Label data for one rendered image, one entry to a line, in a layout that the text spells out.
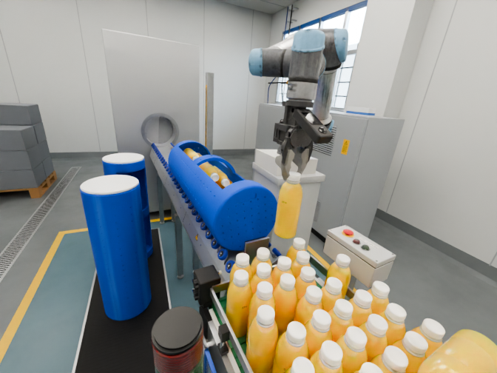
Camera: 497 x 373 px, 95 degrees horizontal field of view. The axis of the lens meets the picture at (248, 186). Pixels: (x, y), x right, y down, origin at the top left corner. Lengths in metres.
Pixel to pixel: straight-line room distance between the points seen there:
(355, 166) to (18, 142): 4.00
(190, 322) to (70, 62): 5.79
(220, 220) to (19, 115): 3.93
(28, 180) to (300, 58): 4.01
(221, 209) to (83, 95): 5.32
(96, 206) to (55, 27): 4.94
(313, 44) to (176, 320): 0.59
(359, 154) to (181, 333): 2.22
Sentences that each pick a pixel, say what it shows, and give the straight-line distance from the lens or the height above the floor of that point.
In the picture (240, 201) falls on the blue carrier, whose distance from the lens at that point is 0.84.
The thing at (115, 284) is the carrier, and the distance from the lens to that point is 1.66.
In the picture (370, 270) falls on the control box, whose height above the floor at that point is 1.06.
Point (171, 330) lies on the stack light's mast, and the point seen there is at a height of 1.26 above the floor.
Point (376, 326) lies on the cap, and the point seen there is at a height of 1.10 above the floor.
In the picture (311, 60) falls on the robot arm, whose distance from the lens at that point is 0.62.
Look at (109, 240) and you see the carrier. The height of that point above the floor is 0.76.
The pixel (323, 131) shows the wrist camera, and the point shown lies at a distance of 0.57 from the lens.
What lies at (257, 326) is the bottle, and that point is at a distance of 0.59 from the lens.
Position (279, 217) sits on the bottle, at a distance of 0.69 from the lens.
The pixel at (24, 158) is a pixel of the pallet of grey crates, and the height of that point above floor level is 0.57.
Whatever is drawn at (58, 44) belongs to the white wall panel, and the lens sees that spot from 6.02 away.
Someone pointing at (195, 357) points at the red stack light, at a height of 1.23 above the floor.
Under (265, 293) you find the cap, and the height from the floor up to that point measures 1.10.
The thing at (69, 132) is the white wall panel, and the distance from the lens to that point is 6.09.
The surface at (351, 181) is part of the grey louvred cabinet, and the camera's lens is 2.46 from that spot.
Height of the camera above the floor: 1.54
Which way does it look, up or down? 21 degrees down
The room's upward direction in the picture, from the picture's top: 5 degrees clockwise
